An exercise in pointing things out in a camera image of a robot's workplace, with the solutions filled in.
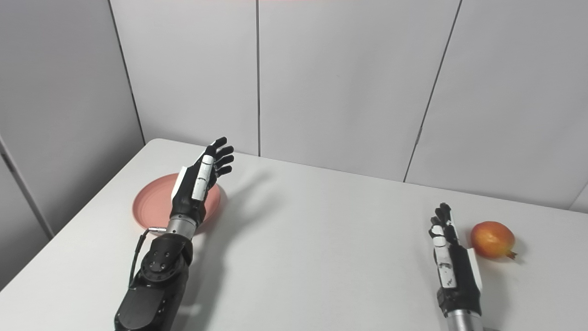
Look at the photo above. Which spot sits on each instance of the pink round plate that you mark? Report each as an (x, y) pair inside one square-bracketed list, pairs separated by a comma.
[(154, 204)]

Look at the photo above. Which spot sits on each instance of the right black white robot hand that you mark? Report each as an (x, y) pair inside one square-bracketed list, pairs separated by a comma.
[(455, 276)]

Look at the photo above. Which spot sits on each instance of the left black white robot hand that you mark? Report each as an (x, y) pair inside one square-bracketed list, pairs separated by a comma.
[(193, 193)]

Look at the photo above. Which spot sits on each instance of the red yellow pomegranate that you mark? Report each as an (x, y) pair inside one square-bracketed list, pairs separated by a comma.
[(492, 239)]

